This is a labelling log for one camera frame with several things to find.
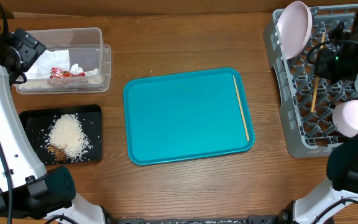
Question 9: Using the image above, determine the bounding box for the brown food scrap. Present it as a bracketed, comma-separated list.
[47, 145, 67, 162]

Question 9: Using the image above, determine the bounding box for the wooden chopstick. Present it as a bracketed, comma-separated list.
[232, 75, 250, 141]
[310, 32, 326, 113]

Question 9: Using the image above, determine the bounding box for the red snack wrapper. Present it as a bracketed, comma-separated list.
[50, 67, 85, 78]

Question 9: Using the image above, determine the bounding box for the pink bowl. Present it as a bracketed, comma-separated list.
[332, 100, 358, 138]

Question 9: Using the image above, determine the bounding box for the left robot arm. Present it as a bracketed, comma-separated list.
[0, 19, 113, 223]

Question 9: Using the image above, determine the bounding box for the grey dish rack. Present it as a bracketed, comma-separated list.
[264, 4, 358, 158]

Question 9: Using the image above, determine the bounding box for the pile of white rice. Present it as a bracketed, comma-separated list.
[46, 114, 90, 162]

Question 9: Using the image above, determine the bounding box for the large white plate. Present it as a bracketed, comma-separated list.
[277, 1, 313, 60]

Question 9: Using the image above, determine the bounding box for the clear plastic bin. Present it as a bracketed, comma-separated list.
[15, 27, 112, 95]

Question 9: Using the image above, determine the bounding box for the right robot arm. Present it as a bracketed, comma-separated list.
[275, 21, 358, 223]

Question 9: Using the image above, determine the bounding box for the black tray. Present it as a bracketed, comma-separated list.
[19, 105, 103, 165]

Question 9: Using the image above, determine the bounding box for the teal serving tray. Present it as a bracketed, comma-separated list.
[123, 68, 255, 166]

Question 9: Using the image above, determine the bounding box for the large white paper napkin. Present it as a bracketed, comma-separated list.
[25, 49, 70, 79]

